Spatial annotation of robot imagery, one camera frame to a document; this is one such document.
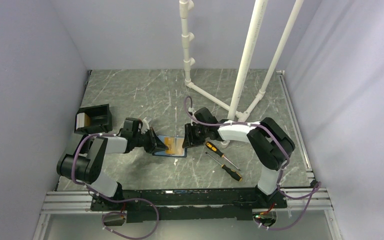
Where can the black card storage box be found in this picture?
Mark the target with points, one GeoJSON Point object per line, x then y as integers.
{"type": "Point", "coordinates": [94, 119]}

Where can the upper yellow black screwdriver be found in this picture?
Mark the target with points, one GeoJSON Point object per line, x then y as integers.
{"type": "Point", "coordinates": [217, 151]}

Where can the lower yellow black screwdriver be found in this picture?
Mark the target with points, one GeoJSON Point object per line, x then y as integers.
{"type": "Point", "coordinates": [232, 173]}

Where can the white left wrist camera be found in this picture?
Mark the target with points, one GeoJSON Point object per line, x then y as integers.
{"type": "Point", "coordinates": [145, 124]}

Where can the aluminium extrusion rail frame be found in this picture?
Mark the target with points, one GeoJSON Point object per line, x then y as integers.
{"type": "Point", "coordinates": [310, 198]}

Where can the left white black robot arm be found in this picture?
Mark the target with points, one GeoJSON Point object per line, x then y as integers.
{"type": "Point", "coordinates": [82, 160]}

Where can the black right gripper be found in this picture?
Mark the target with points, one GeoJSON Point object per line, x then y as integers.
{"type": "Point", "coordinates": [189, 140]}

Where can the dark blue card holder wallet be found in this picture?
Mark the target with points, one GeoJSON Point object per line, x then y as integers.
{"type": "Point", "coordinates": [162, 154]}

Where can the yellow black screwdriver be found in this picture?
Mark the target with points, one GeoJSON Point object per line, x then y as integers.
{"type": "Point", "coordinates": [217, 151]}
{"type": "Point", "coordinates": [232, 173]}

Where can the white PVC pipe frame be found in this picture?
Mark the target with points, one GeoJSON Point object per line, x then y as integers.
{"type": "Point", "coordinates": [256, 20]}

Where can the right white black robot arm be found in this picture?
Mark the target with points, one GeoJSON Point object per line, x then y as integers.
{"type": "Point", "coordinates": [271, 144]}

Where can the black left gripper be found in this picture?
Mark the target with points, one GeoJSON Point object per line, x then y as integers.
{"type": "Point", "coordinates": [152, 147]}

